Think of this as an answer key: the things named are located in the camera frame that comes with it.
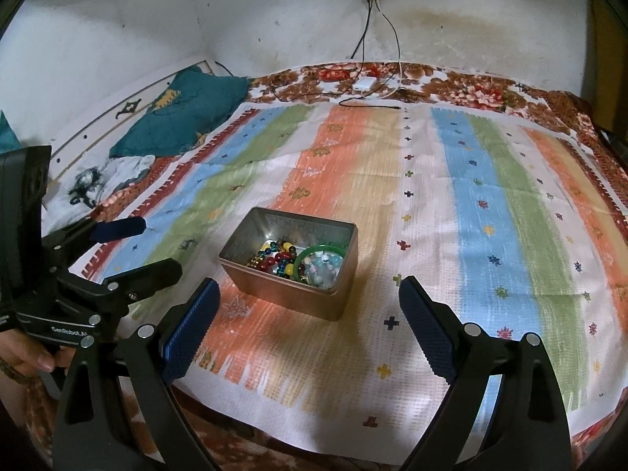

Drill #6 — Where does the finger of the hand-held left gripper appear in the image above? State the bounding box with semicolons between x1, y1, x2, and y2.
54;257;184;304
42;216;147;259

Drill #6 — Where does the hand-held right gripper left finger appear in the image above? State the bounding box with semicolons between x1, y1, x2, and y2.
51;277;231;471

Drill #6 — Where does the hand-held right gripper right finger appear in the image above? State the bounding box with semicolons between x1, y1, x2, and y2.
398;275;575;471

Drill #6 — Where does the metal tin box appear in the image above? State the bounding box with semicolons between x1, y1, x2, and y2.
218;206;358;323

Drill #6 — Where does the multicoloured glass bead bracelet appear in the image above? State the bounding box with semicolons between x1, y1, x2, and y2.
259;238;298;276

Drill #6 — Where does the pale stone bead bracelet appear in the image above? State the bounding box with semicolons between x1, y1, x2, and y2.
306;251;340;288

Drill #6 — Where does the green bangle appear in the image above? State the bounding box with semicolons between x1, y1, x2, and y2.
293;244;345;288

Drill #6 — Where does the person's left hand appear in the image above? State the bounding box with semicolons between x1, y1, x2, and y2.
0;330;57;380

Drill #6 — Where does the white cloth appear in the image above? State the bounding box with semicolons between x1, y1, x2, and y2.
42;154;159;227

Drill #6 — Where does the teal pillow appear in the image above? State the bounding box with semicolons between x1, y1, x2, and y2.
0;110;23;154

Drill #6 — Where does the teal cloth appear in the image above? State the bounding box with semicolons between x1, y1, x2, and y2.
109;68;251;159

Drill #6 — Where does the striped woven mat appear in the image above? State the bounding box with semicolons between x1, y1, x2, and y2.
81;102;628;452

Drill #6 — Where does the thick black cable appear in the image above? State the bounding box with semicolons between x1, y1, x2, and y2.
338;97;401;110

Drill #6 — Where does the white cable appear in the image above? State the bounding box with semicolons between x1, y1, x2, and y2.
374;0;404;100

